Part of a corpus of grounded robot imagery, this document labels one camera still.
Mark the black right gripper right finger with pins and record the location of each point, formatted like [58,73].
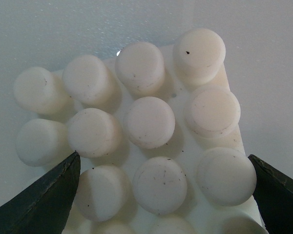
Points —
[274,197]

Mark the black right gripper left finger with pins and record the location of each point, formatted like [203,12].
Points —
[44,206]

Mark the white studded base plate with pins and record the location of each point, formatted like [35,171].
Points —
[158,136]

